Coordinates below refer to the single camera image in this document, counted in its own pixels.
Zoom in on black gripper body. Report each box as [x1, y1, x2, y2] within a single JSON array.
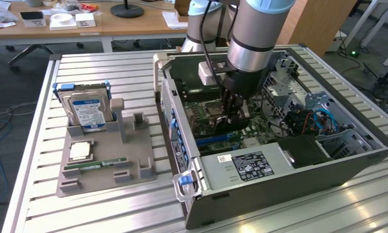
[[221, 69, 262, 100]]

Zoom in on green graphics card black fan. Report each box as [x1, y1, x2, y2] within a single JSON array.
[[209, 116, 250, 137]]

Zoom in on CPU socket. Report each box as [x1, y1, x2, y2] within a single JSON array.
[[204, 100, 225, 118]]

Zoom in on green motherboard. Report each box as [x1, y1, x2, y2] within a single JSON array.
[[176, 82, 278, 156]]

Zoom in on perforated metal drive cage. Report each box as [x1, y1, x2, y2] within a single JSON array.
[[261, 70, 310, 119]]

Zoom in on blue expansion slot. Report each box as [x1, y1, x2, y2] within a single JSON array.
[[194, 133, 236, 146]]

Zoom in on grey power supply unit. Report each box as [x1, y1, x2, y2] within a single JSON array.
[[198, 142, 293, 191]]

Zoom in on black fan shroud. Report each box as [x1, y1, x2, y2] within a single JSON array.
[[276, 134, 330, 169]]

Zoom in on stack of white papers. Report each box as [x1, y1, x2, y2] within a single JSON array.
[[161, 11, 189, 30]]

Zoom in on metal disk bay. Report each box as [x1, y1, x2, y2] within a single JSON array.
[[314, 129, 372, 160]]

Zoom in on wooden cabinet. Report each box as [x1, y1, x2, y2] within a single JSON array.
[[273, 0, 358, 55]]

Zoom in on open grey PC case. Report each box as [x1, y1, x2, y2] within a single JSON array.
[[151, 47, 388, 230]]

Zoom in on brown cardboard box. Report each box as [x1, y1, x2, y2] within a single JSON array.
[[174, 0, 190, 17]]

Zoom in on wooden desk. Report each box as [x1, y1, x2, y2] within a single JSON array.
[[0, 0, 280, 53]]

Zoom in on hard disk blue label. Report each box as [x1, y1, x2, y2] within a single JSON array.
[[50, 81, 113, 133]]

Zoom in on black round lamp base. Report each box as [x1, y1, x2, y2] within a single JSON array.
[[110, 0, 145, 18]]

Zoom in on green RAM stick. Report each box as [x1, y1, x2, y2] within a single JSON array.
[[63, 157, 129, 170]]

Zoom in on silver CPU chip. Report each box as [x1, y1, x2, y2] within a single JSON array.
[[67, 142, 91, 161]]

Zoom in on grey parts rack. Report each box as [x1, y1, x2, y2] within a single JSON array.
[[54, 98, 157, 198]]

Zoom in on plain white box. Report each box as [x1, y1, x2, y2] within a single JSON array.
[[74, 13, 95, 29]]

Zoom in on black office chair base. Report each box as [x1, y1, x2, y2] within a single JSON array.
[[5, 43, 85, 72]]

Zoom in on white box black lid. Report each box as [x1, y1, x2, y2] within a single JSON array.
[[19, 11, 46, 28]]

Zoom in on clear plastic bag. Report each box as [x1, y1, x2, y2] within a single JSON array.
[[0, 1, 18, 22]]

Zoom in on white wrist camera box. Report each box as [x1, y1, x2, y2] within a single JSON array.
[[196, 62, 222, 86]]

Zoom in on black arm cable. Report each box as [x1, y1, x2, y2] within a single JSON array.
[[198, 0, 226, 83]]

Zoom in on blue wire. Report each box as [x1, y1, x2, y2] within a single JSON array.
[[312, 109, 338, 133]]

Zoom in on white table frame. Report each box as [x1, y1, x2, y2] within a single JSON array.
[[342, 0, 388, 66]]

